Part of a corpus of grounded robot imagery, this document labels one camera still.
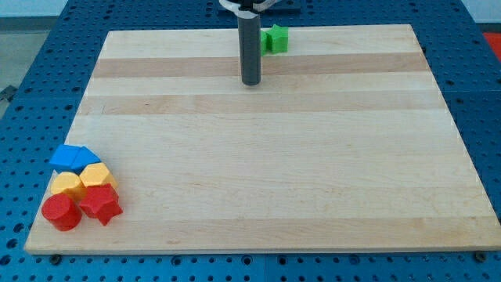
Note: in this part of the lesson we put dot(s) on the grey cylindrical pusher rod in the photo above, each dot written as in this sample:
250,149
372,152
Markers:
249,30

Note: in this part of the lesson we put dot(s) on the red cylinder block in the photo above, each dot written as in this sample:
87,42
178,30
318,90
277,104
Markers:
61,211

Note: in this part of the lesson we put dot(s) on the yellow cylinder block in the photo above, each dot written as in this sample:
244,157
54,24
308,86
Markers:
68,183

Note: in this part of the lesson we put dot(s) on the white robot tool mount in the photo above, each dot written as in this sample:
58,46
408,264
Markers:
247,9

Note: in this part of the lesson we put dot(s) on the green star block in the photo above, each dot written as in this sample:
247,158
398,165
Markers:
277,39

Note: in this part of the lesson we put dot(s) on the red star block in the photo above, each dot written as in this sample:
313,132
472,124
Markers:
101,203

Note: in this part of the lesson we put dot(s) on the green block behind rod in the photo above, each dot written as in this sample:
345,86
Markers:
263,42

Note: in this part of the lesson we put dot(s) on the blue triangle block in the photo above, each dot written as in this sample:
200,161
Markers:
83,158

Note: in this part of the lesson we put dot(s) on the blue cube block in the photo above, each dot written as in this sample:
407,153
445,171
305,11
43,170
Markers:
63,157

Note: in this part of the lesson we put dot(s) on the yellow hexagon block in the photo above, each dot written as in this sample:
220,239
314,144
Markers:
97,174

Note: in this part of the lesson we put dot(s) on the wooden board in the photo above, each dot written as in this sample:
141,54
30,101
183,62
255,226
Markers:
346,145

